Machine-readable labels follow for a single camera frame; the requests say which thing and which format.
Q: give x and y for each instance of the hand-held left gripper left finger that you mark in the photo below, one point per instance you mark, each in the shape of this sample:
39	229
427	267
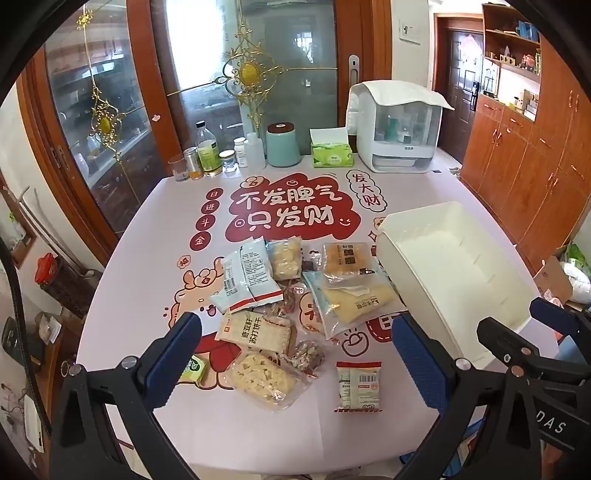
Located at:
173	357

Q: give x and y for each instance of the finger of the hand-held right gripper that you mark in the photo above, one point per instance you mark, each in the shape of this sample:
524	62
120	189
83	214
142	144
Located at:
554	318
508	344

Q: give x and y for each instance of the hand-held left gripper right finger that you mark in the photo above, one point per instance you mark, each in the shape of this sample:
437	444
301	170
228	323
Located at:
418	364

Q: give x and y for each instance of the small green packet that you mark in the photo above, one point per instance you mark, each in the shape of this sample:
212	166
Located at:
193	370

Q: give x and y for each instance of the small green-white red packet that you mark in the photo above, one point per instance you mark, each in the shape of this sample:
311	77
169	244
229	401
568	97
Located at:
359	385

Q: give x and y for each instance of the blue yellow cracker packet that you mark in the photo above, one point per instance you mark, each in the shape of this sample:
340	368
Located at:
355	304

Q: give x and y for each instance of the white biscuit packet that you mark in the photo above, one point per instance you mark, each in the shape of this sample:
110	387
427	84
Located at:
256	332

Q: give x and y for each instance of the rice cracker clear packet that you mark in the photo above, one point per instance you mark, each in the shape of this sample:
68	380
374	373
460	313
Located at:
263	378

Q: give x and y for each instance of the white plastic bin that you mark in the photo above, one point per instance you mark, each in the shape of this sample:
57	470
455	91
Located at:
438	258

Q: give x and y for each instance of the brown nut clear packet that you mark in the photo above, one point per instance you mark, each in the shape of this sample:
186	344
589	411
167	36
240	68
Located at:
308	356

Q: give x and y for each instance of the white and red snack packet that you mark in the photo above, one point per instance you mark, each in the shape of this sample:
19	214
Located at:
251	272

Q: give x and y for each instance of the orange bread packet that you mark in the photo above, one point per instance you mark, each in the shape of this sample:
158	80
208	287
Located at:
347	261

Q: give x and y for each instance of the pale candy clear packet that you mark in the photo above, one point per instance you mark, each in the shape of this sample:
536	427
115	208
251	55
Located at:
285	258

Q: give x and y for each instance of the cardboard box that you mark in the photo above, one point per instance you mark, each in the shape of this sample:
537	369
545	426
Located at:
551	279

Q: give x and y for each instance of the white plastic bag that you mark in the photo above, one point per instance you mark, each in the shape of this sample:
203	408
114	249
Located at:
579	281

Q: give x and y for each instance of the green bag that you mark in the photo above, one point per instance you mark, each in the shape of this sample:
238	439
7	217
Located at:
576	253

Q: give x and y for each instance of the red tin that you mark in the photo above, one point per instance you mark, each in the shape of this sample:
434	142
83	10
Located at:
47	270

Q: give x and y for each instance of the drinking glass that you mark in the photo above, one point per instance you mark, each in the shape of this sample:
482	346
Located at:
178	168

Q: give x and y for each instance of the metal can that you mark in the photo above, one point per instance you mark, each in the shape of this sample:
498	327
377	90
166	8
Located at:
193	162

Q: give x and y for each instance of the small glass jar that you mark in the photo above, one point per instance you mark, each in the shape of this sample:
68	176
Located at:
228	162

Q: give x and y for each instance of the green label glass bottle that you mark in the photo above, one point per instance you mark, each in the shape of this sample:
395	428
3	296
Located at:
210	154

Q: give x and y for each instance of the white pill bottle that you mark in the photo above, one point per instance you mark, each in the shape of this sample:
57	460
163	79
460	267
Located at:
241	153

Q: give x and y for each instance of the white squeeze bottle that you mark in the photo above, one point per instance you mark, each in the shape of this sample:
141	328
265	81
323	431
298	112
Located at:
255	152

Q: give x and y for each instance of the green tissue box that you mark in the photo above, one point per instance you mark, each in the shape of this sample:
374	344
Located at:
331	156

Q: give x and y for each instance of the white dish steriliser cabinet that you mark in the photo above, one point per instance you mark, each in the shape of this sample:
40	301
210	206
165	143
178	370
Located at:
401	138

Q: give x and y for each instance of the black door lock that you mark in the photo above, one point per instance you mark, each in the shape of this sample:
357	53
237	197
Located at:
474	94

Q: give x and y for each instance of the teal canister brown lid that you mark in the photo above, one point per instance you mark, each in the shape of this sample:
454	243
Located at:
283	145

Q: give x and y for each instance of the brown entrance door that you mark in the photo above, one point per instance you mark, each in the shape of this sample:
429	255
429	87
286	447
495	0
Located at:
461	92

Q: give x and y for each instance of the glass door gold ornament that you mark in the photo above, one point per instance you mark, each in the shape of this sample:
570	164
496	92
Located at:
286	41
92	83

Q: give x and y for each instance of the wooden wall cabinet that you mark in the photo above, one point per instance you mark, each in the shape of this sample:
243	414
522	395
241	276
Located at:
531	161

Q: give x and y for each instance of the white light switch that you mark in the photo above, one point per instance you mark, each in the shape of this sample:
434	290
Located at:
410	32

